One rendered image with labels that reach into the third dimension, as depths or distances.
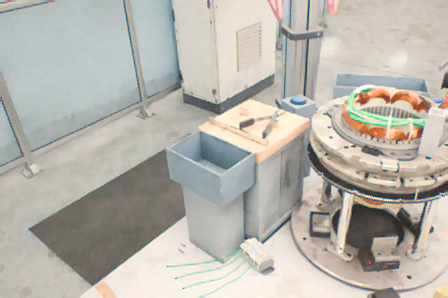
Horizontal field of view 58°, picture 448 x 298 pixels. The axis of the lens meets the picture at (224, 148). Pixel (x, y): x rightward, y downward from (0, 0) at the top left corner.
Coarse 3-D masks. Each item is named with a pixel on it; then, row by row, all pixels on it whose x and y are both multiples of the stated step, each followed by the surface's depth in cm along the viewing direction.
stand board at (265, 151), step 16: (256, 112) 102; (272, 112) 101; (288, 112) 101; (208, 128) 96; (256, 128) 95; (272, 128) 94; (288, 128) 94; (304, 128) 97; (240, 144) 89; (256, 144) 89; (272, 144) 88; (256, 160) 87
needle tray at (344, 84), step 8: (336, 80) 122; (344, 80) 121; (352, 80) 120; (360, 80) 120; (368, 80) 119; (376, 80) 118; (384, 80) 118; (392, 80) 117; (400, 80) 117; (408, 80) 116; (416, 80) 115; (424, 80) 114; (336, 88) 112; (344, 88) 112; (352, 88) 111; (400, 88) 118; (408, 88) 117; (416, 88) 116; (424, 88) 112; (336, 96) 114; (344, 96) 113
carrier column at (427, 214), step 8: (424, 208) 88; (432, 208) 86; (424, 216) 88; (432, 216) 88; (424, 224) 89; (416, 232) 92; (424, 232) 90; (416, 240) 93; (424, 240) 92; (416, 248) 93
